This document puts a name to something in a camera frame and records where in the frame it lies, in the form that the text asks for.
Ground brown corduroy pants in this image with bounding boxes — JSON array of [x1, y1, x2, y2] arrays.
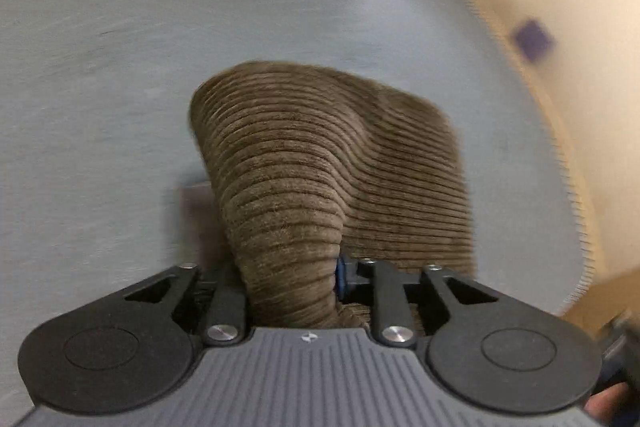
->
[[190, 62, 475, 329]]

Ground person right hand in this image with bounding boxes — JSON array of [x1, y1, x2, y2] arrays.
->
[[585, 383, 631, 424]]

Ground purple yoga mat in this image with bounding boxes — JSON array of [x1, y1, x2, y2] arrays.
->
[[512, 18, 555, 63]]

